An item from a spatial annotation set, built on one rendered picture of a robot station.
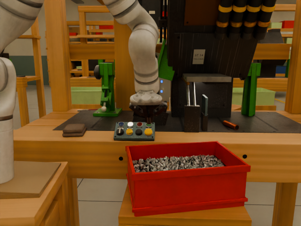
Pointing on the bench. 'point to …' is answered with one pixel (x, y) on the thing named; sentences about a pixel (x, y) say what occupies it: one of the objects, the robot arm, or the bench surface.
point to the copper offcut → (230, 125)
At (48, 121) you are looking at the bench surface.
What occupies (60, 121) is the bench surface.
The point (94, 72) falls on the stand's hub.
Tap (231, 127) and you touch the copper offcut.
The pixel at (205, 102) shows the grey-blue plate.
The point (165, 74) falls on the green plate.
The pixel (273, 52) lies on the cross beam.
